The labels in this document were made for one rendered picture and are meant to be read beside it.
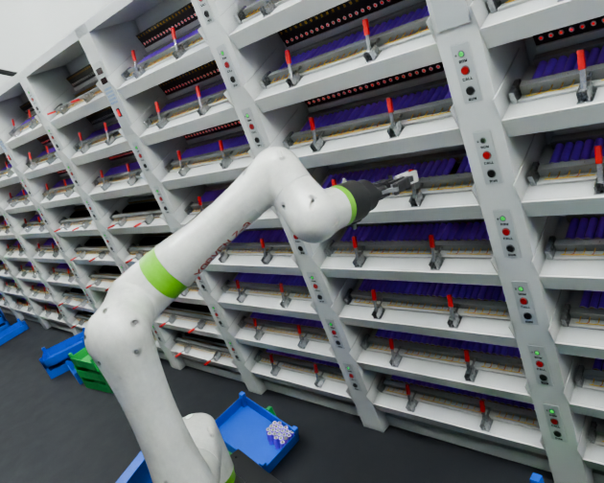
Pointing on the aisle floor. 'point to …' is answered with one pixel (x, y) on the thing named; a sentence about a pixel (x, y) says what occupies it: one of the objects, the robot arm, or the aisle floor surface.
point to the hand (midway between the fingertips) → (406, 178)
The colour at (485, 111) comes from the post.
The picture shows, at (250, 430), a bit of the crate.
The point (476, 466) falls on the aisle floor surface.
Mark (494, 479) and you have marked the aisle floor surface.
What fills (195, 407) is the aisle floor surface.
